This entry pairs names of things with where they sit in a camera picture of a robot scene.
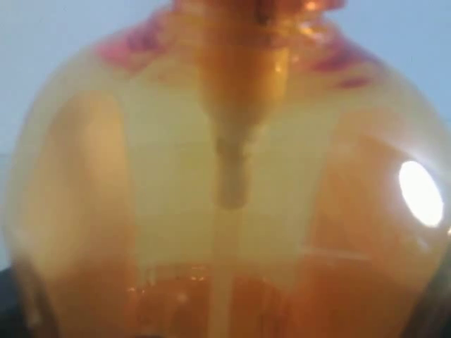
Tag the orange pump soap bottle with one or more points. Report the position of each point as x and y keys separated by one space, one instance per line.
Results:
x=230 y=169

